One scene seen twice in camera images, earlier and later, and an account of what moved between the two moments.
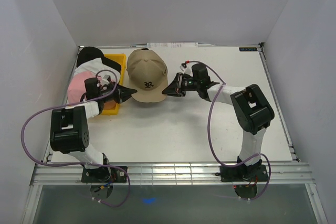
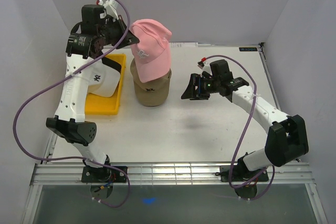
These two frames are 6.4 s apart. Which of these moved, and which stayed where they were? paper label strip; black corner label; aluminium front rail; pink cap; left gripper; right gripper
Moved: left gripper; right gripper; pink cap
Stayed: paper label strip; black corner label; aluminium front rail
